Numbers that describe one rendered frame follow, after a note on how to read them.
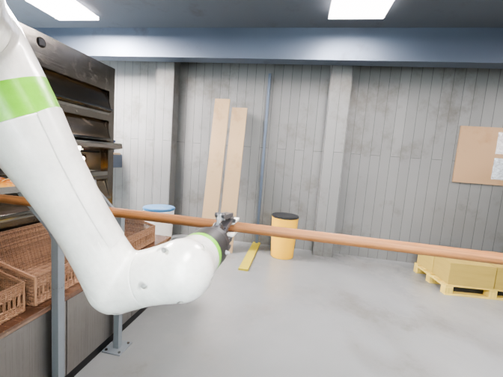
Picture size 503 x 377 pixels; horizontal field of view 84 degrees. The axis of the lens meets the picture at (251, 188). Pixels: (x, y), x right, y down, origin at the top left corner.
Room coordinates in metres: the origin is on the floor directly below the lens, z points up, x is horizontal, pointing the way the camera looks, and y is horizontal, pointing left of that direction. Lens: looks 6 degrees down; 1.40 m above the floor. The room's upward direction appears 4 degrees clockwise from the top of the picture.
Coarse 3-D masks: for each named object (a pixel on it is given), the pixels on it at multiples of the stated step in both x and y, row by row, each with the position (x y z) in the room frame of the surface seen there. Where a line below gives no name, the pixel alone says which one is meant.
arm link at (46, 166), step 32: (0, 128) 0.36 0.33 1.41; (32, 128) 0.38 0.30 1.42; (64, 128) 0.41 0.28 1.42; (0, 160) 0.37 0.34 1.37; (32, 160) 0.38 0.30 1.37; (64, 160) 0.40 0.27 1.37; (32, 192) 0.39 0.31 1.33; (64, 192) 0.40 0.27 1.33; (96, 192) 0.44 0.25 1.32; (64, 224) 0.41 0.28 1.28; (96, 224) 0.43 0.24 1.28; (96, 256) 0.43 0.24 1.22; (128, 256) 0.46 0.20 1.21; (96, 288) 0.43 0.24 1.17; (128, 288) 0.43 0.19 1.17
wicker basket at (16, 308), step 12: (0, 276) 1.27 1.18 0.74; (12, 276) 1.26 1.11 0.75; (0, 288) 1.28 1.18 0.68; (12, 288) 1.20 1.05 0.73; (24, 288) 1.25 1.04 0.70; (0, 300) 1.15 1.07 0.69; (12, 300) 1.26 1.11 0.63; (24, 300) 1.25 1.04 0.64; (0, 312) 1.22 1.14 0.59; (12, 312) 1.20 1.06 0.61; (0, 324) 1.14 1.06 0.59
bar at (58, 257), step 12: (96, 180) 1.86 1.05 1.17; (108, 204) 1.81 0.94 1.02; (36, 216) 1.35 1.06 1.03; (60, 252) 1.33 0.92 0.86; (60, 264) 1.33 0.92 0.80; (60, 276) 1.33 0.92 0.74; (60, 288) 1.33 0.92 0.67; (60, 300) 1.33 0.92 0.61; (60, 312) 1.33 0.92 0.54; (60, 324) 1.33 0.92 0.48; (120, 324) 1.80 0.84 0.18; (60, 336) 1.33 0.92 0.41; (120, 336) 1.80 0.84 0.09; (60, 348) 1.33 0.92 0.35; (108, 348) 1.79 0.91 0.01; (120, 348) 1.80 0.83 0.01; (60, 360) 1.33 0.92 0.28; (60, 372) 1.32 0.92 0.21
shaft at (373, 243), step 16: (112, 208) 0.87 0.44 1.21; (192, 224) 0.82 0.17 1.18; (208, 224) 0.81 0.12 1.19; (240, 224) 0.80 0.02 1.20; (256, 224) 0.80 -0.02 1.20; (320, 240) 0.75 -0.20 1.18; (336, 240) 0.75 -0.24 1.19; (352, 240) 0.74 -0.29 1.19; (368, 240) 0.74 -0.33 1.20; (384, 240) 0.73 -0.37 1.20; (432, 256) 0.71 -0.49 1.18; (448, 256) 0.70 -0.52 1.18; (464, 256) 0.69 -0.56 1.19; (480, 256) 0.69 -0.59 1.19; (496, 256) 0.68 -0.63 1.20
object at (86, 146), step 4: (80, 144) 2.02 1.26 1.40; (84, 144) 2.05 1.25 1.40; (88, 144) 2.10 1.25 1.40; (92, 144) 2.14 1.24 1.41; (96, 144) 2.17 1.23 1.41; (100, 144) 2.22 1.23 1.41; (104, 144) 2.27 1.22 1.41; (80, 148) 2.18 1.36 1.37; (84, 148) 2.20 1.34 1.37; (88, 148) 2.23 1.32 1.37; (92, 148) 2.25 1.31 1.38; (96, 148) 2.28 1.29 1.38; (100, 148) 2.31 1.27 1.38; (104, 148) 2.33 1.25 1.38; (108, 148) 2.36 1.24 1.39; (112, 148) 2.39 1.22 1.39; (116, 148) 2.42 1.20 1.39; (120, 148) 2.46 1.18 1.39
